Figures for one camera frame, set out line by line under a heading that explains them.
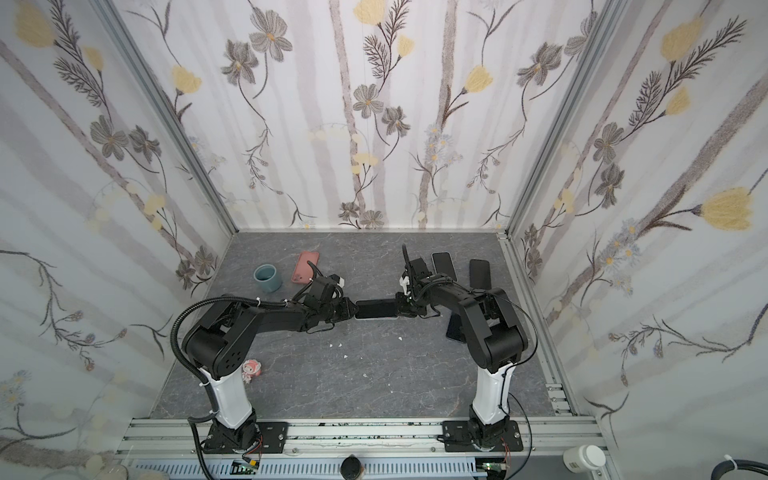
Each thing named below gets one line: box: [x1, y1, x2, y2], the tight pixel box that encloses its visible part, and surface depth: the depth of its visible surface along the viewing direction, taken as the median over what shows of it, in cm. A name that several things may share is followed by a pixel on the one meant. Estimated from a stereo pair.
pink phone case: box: [292, 251, 320, 284], surface depth 111 cm
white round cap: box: [563, 444, 606, 474], surface depth 66 cm
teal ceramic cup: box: [253, 264, 283, 293], surface depth 103 cm
